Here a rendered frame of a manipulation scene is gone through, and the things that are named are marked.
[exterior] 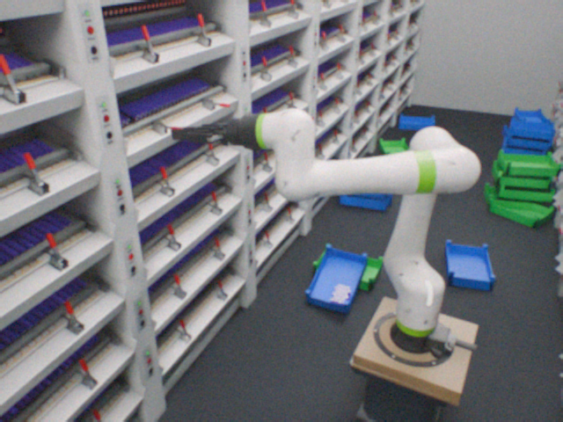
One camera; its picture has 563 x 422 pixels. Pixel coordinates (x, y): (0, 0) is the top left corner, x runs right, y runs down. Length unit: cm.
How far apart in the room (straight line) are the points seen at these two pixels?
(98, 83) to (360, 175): 67
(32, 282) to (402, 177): 92
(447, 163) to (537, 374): 114
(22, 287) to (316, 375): 116
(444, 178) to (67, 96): 92
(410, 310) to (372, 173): 49
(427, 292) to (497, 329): 89
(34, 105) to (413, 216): 107
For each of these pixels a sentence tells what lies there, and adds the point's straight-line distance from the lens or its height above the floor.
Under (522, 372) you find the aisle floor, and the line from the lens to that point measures 222.
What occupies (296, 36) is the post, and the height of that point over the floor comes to 108.
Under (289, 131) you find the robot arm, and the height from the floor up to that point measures 106.
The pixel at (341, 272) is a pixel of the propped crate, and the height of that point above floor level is 7.
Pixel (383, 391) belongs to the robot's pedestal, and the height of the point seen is 17.
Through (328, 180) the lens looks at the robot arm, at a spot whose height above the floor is 93.
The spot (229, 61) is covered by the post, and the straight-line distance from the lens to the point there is 181.
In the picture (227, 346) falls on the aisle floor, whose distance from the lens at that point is 211.
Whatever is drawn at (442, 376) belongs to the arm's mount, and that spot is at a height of 33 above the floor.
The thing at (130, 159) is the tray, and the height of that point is 95.
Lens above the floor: 146
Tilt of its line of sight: 29 degrees down
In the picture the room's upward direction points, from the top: straight up
